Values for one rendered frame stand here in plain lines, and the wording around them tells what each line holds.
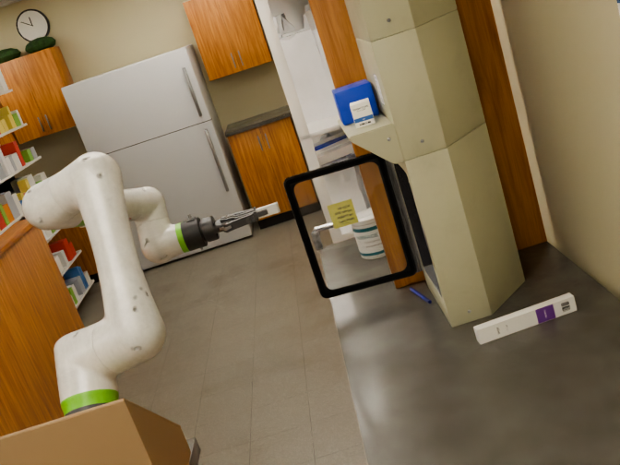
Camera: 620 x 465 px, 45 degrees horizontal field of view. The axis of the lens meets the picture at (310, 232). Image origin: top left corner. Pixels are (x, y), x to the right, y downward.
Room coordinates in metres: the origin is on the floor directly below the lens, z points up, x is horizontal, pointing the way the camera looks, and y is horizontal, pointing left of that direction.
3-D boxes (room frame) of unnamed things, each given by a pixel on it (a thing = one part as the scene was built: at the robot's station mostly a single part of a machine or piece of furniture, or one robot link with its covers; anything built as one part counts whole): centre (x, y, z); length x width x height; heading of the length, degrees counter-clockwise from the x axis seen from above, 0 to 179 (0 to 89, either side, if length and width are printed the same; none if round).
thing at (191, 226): (2.22, 0.33, 1.31); 0.09 x 0.06 x 0.12; 178
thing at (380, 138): (1.97, -0.23, 1.46); 0.32 x 0.11 x 0.10; 178
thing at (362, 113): (1.92, -0.22, 1.54); 0.05 x 0.05 x 0.06; 82
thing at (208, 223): (2.21, 0.26, 1.31); 0.09 x 0.08 x 0.07; 88
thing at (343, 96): (2.04, -0.23, 1.56); 0.10 x 0.10 x 0.09; 88
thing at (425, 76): (1.97, -0.41, 1.33); 0.32 x 0.25 x 0.77; 178
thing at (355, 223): (2.15, -0.12, 1.19); 0.30 x 0.01 x 0.40; 81
